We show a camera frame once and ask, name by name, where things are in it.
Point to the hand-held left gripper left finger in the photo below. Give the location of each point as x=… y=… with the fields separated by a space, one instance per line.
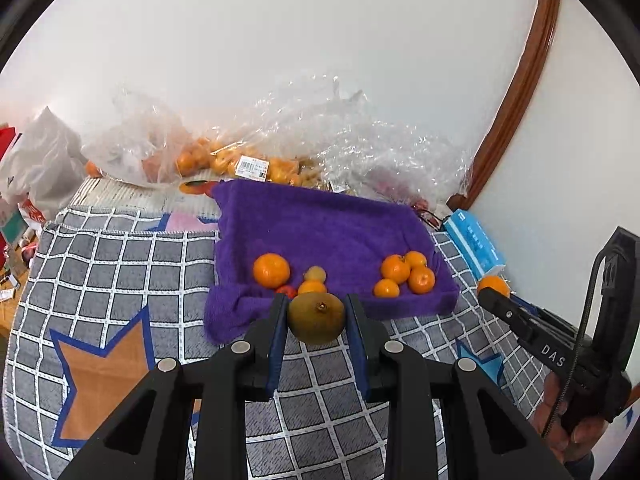
x=277 y=340

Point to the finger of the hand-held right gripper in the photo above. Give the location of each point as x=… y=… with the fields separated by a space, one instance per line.
x=505 y=307

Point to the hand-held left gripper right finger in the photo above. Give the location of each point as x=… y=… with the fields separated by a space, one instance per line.
x=357 y=345

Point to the orange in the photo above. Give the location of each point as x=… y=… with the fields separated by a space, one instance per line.
x=271 y=270
x=395 y=268
x=416 y=259
x=312 y=287
x=421 y=280
x=493 y=286
x=386 y=288

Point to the green jujube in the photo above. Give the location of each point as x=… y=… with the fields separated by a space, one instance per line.
x=316 y=318
x=315 y=274

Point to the red cherry tomato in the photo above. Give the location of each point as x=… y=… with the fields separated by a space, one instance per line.
x=286 y=290

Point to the purple towel covered tray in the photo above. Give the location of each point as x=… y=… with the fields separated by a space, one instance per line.
x=325 y=230

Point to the person's right hand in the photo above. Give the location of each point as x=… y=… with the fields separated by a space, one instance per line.
x=585 y=437

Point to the blue tissue pack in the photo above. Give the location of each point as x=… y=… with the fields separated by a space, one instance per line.
x=472 y=240

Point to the dark-framed eyeglasses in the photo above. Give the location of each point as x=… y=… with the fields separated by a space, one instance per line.
x=434 y=218

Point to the pile of bagged red tomatoes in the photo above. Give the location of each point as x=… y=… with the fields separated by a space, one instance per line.
x=385 y=180

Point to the grey checked star tablecloth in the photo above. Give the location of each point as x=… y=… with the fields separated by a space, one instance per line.
x=125 y=270

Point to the pile of bagged oranges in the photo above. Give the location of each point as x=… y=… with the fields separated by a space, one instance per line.
x=280 y=170
x=187 y=160

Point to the labelled clear plastic bag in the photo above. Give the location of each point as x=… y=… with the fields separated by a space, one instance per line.
x=300 y=120

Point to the white plastic bag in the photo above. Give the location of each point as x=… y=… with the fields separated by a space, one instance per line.
x=42 y=155

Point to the red paper bag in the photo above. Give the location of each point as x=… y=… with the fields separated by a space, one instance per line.
x=6 y=140

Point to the brown wooden door frame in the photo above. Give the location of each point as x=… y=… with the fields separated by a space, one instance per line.
x=525 y=90

